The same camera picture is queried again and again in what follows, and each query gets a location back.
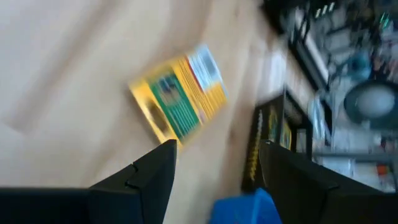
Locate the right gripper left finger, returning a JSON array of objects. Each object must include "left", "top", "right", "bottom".
[{"left": 88, "top": 139, "right": 178, "bottom": 224}]

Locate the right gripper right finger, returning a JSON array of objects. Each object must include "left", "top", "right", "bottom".
[{"left": 259, "top": 139, "right": 398, "bottom": 224}]

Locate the yellow green crayon box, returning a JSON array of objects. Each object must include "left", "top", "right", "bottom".
[
  {"left": 279, "top": 122, "right": 294, "bottom": 151},
  {"left": 129, "top": 44, "right": 230, "bottom": 147},
  {"left": 268, "top": 106, "right": 280, "bottom": 141}
]

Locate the blue plastic basket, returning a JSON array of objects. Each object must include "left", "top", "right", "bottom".
[{"left": 208, "top": 187, "right": 282, "bottom": 224}]

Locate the black plastic basket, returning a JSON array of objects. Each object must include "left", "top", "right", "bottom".
[{"left": 241, "top": 93, "right": 313, "bottom": 193}]

